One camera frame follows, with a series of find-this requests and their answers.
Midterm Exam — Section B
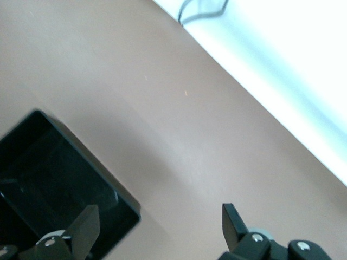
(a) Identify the brown table mat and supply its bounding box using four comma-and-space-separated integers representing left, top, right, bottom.
0, 0, 347, 260

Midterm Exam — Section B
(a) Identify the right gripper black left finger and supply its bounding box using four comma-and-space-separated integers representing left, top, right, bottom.
0, 205, 100, 260

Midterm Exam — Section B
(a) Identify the thin dark floor cable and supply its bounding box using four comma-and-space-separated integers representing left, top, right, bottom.
177, 0, 229, 25

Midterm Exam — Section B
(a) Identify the black plastic box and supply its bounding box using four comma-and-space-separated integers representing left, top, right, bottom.
0, 109, 142, 260

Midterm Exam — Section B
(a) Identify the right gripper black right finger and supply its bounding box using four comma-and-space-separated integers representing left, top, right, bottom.
218, 203, 331, 260

